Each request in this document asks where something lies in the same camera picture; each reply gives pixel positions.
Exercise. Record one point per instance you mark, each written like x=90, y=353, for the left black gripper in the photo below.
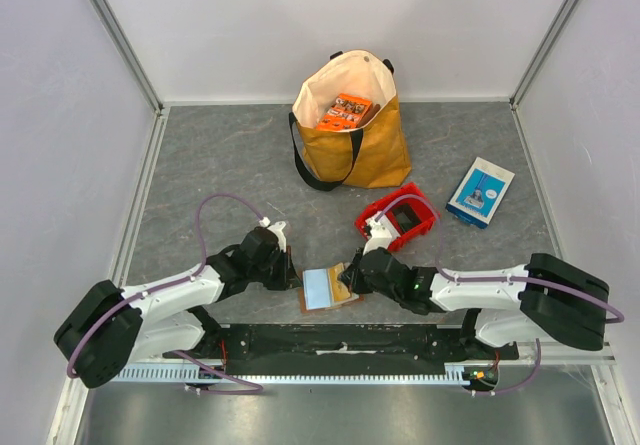
x=288, y=278

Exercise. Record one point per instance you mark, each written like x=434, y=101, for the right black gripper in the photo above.
x=357, y=272

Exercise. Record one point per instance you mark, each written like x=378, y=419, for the brown leather card holder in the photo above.
x=315, y=293

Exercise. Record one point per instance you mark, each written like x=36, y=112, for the red plastic bin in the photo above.
x=385, y=204

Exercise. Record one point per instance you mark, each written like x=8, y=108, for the blue white box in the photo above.
x=479, y=193

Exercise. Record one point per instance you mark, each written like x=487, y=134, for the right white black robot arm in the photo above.
x=545, y=298

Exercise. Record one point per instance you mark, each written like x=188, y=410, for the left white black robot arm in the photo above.
x=112, y=327

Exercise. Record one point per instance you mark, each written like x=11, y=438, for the dark card stack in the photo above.
x=406, y=217

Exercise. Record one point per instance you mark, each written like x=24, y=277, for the yellow tote bag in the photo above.
x=372, y=155

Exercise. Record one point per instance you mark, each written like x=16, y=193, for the orange snack box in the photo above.
x=346, y=113

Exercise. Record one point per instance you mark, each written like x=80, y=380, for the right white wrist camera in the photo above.
x=381, y=234

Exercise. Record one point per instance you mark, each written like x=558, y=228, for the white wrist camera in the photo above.
x=381, y=234
x=277, y=228

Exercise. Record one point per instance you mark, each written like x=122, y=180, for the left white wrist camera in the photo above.
x=277, y=228

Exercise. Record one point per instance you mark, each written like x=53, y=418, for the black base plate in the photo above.
x=343, y=349

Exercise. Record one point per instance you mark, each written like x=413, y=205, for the white slotted cable duct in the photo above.
x=189, y=373

